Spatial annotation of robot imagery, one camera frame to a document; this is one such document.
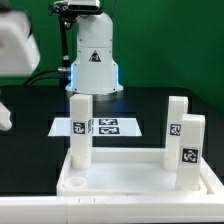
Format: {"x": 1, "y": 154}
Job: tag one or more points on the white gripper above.
{"x": 19, "y": 53}

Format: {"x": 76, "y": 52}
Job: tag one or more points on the white desk top tray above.
{"x": 120, "y": 172}

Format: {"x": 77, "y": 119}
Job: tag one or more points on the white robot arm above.
{"x": 87, "y": 46}

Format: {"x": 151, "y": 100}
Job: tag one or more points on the white sheet with markers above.
{"x": 125, "y": 127}

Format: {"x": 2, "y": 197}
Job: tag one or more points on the white L-shaped corner fence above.
{"x": 140, "y": 209}

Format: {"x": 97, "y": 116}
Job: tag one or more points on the black camera on stand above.
{"x": 84, "y": 6}

